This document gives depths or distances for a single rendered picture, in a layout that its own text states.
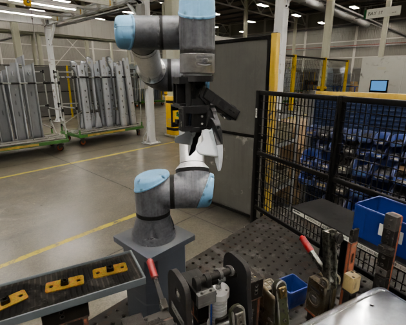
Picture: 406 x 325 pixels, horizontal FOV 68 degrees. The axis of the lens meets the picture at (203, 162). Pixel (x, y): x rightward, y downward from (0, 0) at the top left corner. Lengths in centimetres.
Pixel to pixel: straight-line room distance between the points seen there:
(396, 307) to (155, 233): 74
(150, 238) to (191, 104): 53
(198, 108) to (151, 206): 45
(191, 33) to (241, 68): 251
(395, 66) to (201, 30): 698
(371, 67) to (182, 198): 689
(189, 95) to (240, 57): 253
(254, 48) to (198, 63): 244
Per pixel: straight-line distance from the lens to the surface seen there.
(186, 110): 64
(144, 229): 104
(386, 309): 109
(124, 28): 76
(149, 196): 99
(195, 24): 65
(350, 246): 105
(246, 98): 312
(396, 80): 751
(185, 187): 98
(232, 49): 323
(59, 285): 85
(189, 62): 65
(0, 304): 85
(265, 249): 181
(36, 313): 79
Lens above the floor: 164
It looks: 16 degrees down
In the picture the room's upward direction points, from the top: straight up
